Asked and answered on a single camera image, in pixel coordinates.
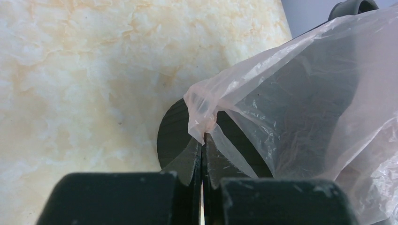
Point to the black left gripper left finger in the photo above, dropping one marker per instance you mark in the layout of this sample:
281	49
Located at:
186	200

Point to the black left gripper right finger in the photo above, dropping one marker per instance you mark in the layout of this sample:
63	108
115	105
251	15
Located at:
226	189

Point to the black plastic trash bin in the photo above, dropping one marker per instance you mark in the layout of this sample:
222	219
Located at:
174	136

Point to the translucent pink trash bag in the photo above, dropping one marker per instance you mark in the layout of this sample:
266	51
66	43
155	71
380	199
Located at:
311	108

